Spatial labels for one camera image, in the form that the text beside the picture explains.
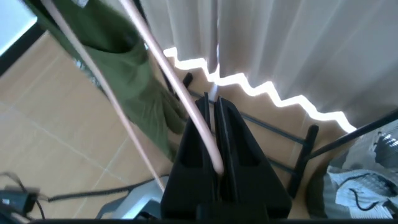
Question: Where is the black box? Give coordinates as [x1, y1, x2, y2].
[0, 185, 40, 218]

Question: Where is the beige curtain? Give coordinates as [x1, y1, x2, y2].
[136, 0, 398, 129]

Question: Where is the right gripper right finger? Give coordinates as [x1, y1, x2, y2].
[214, 96, 293, 218]

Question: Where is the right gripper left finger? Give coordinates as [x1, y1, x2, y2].
[160, 91, 220, 218]

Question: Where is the white laundry basket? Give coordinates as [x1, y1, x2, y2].
[305, 119, 398, 220]

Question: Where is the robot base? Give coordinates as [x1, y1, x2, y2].
[94, 175, 170, 220]

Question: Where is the green long-sleeved shirt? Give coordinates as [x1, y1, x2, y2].
[22, 0, 189, 163]

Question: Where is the pink clothes hanger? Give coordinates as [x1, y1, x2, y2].
[39, 0, 226, 192]

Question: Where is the black clothes rack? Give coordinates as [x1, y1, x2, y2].
[133, 0, 398, 200]

